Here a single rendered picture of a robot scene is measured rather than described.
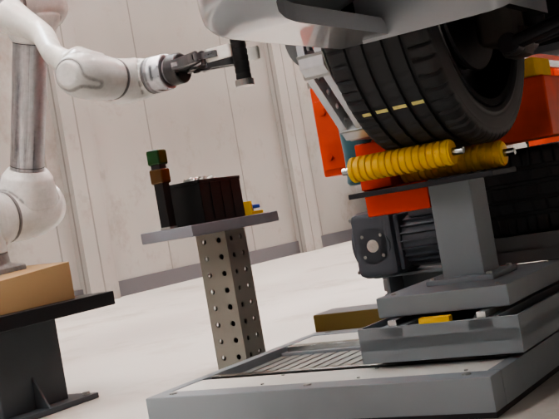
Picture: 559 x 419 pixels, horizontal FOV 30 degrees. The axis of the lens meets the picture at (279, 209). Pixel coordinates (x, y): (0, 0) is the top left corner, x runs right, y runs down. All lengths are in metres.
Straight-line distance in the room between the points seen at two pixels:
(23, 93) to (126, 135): 5.27
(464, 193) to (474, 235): 0.10
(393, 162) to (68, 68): 0.77
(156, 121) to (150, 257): 1.14
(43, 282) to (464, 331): 1.29
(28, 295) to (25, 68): 0.65
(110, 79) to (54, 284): 0.75
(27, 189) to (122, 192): 5.09
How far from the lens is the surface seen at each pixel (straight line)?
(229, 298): 2.88
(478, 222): 2.35
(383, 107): 2.20
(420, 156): 2.27
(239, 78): 2.44
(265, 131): 9.92
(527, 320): 2.17
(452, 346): 2.18
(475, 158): 2.35
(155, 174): 2.74
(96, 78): 2.47
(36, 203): 3.14
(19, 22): 2.87
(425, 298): 2.24
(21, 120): 3.12
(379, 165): 2.31
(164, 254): 8.47
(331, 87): 2.27
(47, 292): 2.98
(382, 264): 2.74
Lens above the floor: 0.45
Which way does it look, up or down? level
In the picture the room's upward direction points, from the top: 10 degrees counter-clockwise
